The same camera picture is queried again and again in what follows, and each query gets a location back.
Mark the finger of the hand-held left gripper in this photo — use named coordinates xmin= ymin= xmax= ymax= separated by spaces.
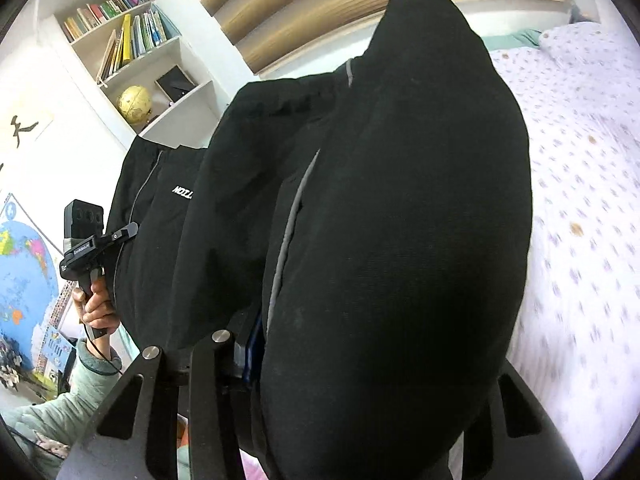
xmin=101 ymin=222 xmax=139 ymax=247

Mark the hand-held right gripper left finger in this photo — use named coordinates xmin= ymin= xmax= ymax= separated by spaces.
xmin=55 ymin=310 xmax=264 ymax=480

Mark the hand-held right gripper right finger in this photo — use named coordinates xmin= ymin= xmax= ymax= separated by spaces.
xmin=449 ymin=359 xmax=584 ymax=480

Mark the wooden slatted headboard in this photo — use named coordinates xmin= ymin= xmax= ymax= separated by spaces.
xmin=167 ymin=0 xmax=571 ymax=77

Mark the row of small colourful books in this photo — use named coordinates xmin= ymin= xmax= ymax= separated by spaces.
xmin=61 ymin=0 xmax=155 ymax=43

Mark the wall picture with black brushstrokes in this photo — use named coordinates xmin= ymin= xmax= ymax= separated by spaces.
xmin=0 ymin=87 xmax=56 ymax=162

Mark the small wood-framed blackboard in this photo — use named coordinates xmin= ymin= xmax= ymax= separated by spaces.
xmin=154 ymin=64 xmax=195 ymax=104

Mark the black cable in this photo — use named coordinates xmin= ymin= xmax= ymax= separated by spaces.
xmin=82 ymin=324 xmax=123 ymax=376

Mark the bed with white dotted sheet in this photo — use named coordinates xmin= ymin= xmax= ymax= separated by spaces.
xmin=447 ymin=22 xmax=640 ymax=480

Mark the person's left hand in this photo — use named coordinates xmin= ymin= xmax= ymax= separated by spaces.
xmin=71 ymin=276 xmax=122 ymax=342

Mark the teal blanket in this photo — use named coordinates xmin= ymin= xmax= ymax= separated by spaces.
xmin=487 ymin=29 xmax=544 ymax=52

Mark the row of tall picture books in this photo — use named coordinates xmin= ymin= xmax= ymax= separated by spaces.
xmin=96 ymin=7 xmax=169 ymax=86

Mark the world map poster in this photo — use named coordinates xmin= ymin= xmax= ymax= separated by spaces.
xmin=0 ymin=191 xmax=69 ymax=347

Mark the white bookshelf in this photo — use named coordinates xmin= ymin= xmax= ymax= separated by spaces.
xmin=37 ymin=0 xmax=227 ymax=150

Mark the white dotted pillow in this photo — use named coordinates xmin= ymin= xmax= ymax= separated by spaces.
xmin=537 ymin=22 xmax=632 ymax=67

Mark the yellow globe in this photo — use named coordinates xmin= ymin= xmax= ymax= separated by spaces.
xmin=116 ymin=85 xmax=154 ymax=125

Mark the blue wall chart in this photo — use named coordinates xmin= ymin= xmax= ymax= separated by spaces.
xmin=34 ymin=324 xmax=72 ymax=377

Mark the black hooded jacket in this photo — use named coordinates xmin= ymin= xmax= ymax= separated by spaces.
xmin=107 ymin=0 xmax=532 ymax=480

